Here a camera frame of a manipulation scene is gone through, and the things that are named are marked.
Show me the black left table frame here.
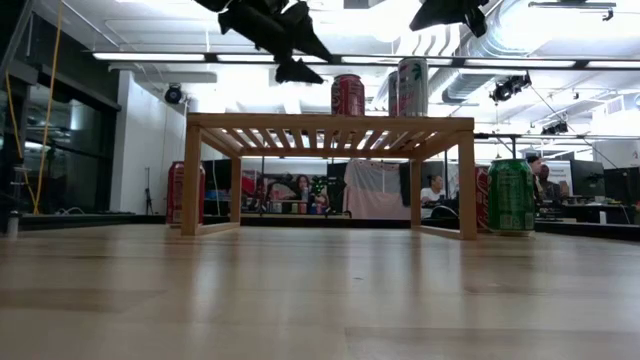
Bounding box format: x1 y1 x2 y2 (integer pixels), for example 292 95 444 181
19 212 184 232

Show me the dark glass partition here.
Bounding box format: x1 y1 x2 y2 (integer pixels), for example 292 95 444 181
0 59 122 216

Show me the black right table frame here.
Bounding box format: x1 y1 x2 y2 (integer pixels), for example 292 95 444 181
534 219 640 242

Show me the wooden slatted shelf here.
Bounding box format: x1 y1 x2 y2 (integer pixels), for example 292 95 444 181
180 112 480 242

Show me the black monitor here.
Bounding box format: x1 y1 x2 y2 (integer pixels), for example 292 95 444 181
603 167 640 206
569 159 606 199

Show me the black ceiling device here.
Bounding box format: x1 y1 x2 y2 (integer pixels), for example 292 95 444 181
541 119 571 136
489 73 533 104

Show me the green soda can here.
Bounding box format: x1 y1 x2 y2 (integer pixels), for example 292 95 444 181
487 158 537 236

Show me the black overhead light bar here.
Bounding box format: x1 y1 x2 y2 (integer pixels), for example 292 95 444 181
89 49 640 71

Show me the black round ceiling lamp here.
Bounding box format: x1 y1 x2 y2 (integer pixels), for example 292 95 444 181
163 84 184 106

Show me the silver ventilation duct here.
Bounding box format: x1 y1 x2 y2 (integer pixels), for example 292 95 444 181
439 0 616 105

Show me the black tripod stand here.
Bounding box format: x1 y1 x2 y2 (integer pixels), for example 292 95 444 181
142 167 155 216

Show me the black panel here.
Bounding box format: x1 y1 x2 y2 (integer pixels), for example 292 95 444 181
202 159 234 201
327 162 349 214

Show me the black table frame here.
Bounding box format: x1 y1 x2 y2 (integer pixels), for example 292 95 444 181
534 219 640 242
19 212 184 232

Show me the black background robot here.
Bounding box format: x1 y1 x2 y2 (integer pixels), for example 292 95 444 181
309 174 332 204

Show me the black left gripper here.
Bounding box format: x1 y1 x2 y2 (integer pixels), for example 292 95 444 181
193 0 334 85

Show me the pink and white cloth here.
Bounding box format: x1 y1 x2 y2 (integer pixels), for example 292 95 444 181
342 159 414 220

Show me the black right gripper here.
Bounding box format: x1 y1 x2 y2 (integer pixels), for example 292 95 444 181
409 0 490 39

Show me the yellow extension cable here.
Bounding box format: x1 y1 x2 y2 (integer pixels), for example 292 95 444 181
3 0 65 217

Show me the person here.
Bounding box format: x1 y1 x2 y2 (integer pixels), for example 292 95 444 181
421 173 449 204
525 154 546 204
538 163 564 201
294 173 314 201

